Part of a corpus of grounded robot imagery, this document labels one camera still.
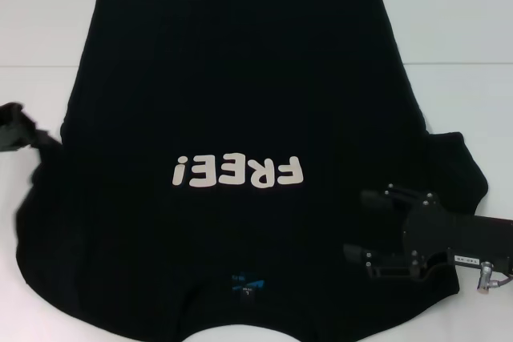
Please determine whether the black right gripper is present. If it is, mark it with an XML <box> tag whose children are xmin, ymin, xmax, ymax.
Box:
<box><xmin>342</xmin><ymin>183</ymin><xmax>513</xmax><ymax>281</ymax></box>

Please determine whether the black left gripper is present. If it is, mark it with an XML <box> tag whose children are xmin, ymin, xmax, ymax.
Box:
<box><xmin>0</xmin><ymin>102</ymin><xmax>62</xmax><ymax>154</ymax></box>

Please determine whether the black shirt with FREE print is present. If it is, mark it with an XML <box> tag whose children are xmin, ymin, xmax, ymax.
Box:
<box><xmin>14</xmin><ymin>0</ymin><xmax>491</xmax><ymax>342</ymax></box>

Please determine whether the silver plug on right wrist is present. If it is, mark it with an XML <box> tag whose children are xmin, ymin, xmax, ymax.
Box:
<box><xmin>475</xmin><ymin>261</ymin><xmax>495</xmax><ymax>292</ymax></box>

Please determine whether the grey cable at right wrist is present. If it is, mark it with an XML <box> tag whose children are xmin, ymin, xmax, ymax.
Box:
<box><xmin>491</xmin><ymin>268</ymin><xmax>513</xmax><ymax>288</ymax></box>

